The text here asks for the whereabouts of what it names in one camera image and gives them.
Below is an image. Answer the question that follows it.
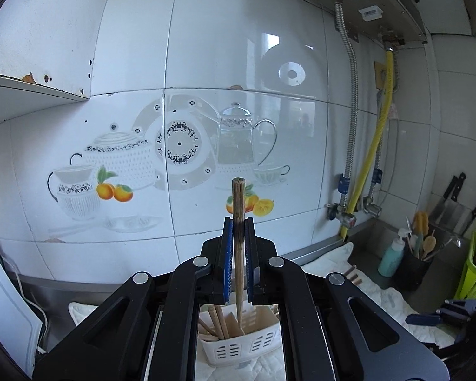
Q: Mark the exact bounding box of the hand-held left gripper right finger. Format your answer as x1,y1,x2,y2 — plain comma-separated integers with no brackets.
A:
244,216,450,381

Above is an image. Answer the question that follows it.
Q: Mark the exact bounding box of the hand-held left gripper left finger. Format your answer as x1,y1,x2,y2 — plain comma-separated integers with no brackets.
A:
32,216,235,381

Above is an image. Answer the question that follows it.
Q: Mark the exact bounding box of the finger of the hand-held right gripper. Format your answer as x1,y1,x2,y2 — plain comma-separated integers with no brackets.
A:
405,312,446,326

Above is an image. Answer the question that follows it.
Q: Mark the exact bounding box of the light brown wooden chopstick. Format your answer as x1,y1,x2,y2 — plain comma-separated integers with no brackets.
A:
230,177,248,336

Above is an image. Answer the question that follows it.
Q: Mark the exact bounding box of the dark brown wooden chopstick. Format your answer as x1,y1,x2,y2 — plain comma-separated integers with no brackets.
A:
208,305,231,340

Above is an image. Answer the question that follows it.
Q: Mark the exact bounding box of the white house-shaped chopstick holder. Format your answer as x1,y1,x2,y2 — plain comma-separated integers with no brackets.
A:
198,304,282,368

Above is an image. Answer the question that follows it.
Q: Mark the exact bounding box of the green plastic rack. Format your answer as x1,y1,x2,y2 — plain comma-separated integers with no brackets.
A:
455,231,476,303

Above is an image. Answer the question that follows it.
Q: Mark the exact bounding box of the white quilted printed mat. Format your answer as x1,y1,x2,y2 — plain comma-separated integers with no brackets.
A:
68,242,458,381

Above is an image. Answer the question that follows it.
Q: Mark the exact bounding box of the black utensil container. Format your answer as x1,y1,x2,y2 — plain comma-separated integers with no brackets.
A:
400,238,436,291

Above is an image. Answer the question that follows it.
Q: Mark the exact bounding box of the wooden spoon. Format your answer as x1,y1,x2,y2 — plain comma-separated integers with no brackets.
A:
420,234,437,261

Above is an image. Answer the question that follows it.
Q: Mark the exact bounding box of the teal plastic bottle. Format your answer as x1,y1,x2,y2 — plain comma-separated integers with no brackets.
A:
378,228,412,278

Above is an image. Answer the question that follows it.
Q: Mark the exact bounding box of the yellow brush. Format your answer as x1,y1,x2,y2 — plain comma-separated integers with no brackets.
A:
414,211,430,247

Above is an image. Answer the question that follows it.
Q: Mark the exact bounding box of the white cutting board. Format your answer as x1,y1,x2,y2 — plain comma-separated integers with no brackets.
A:
0,244,45,371

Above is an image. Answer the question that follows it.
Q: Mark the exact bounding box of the black-handled kitchen knife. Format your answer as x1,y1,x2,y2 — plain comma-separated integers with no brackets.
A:
432,172,467,228
458,188,476,237

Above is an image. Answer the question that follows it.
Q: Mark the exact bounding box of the metal flexible hose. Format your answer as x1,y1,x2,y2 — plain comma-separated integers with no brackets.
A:
332,0,360,208
370,90,386,208

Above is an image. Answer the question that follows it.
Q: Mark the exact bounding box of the yellow gas hose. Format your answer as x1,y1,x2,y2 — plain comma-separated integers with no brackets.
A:
342,45,398,240

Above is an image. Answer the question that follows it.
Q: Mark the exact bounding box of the white cable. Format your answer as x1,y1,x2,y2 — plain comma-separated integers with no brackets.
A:
7,261,49,355

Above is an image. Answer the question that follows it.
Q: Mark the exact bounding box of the white wall cabinet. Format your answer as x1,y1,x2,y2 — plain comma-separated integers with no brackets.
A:
0,0,117,103

